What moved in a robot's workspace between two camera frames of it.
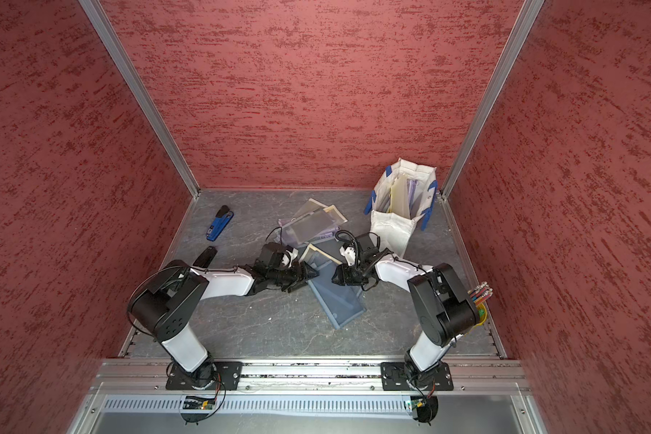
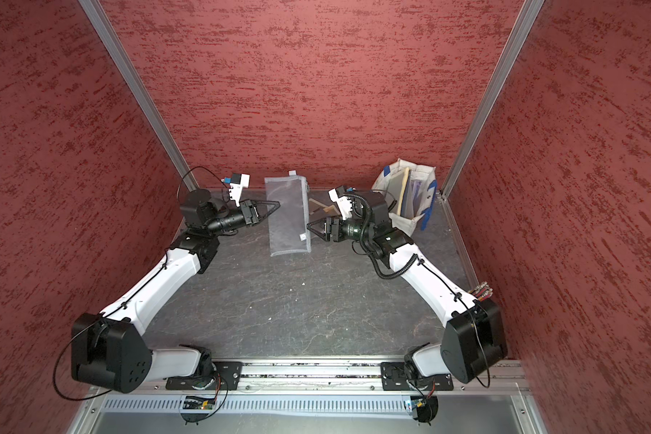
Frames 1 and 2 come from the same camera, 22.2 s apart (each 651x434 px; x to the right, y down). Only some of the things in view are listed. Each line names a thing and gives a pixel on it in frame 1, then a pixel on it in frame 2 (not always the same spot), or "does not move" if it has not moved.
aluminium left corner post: x=109 y=37 does not move
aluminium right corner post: x=519 y=33 does not move
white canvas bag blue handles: x=401 y=199 does not move
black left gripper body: x=287 y=277 -> x=244 y=206
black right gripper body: x=353 y=275 -> x=338 y=221
